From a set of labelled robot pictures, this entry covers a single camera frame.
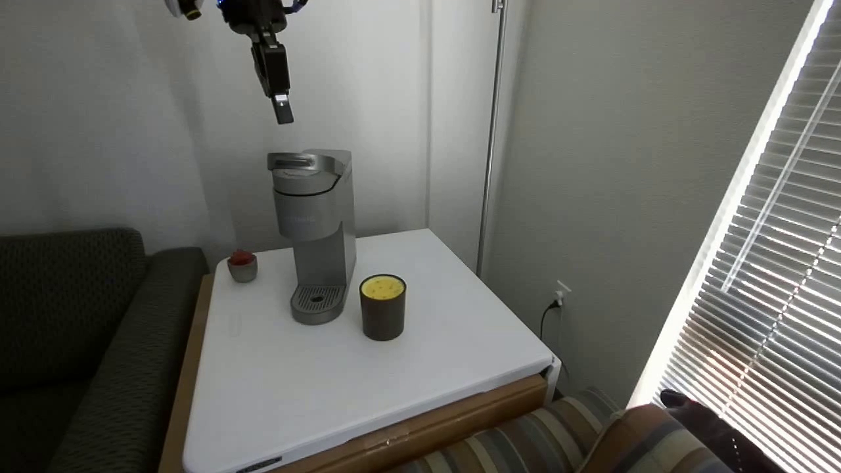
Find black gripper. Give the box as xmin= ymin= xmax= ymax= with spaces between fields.
xmin=246 ymin=29 xmax=296 ymax=126

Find grey coffee machine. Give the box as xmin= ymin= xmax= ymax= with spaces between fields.
xmin=265 ymin=147 xmax=359 ymax=327

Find small red cup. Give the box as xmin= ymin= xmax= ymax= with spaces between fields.
xmin=227 ymin=250 xmax=261 ymax=284

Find thin metal pole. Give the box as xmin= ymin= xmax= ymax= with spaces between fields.
xmin=472 ymin=0 xmax=509 ymax=279

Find yellow candle in dark jar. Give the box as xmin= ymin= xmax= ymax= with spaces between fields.
xmin=358 ymin=269 xmax=411 ymax=340

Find wooden table with white top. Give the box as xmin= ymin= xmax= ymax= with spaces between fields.
xmin=156 ymin=225 xmax=562 ymax=473

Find dark grey sofa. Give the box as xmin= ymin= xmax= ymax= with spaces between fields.
xmin=0 ymin=225 xmax=212 ymax=473

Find small black flat object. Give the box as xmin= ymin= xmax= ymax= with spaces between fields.
xmin=233 ymin=453 xmax=284 ymax=473

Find striped sofa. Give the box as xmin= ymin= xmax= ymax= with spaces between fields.
xmin=383 ymin=388 xmax=621 ymax=473

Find striped cushion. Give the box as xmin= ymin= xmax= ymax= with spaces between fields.
xmin=575 ymin=402 xmax=739 ymax=473

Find white window blinds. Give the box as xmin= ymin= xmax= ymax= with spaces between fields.
xmin=629 ymin=0 xmax=841 ymax=473

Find dark brown cushion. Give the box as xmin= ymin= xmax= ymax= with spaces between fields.
xmin=658 ymin=386 xmax=786 ymax=473

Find black power cable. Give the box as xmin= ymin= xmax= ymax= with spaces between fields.
xmin=537 ymin=296 xmax=562 ymax=347

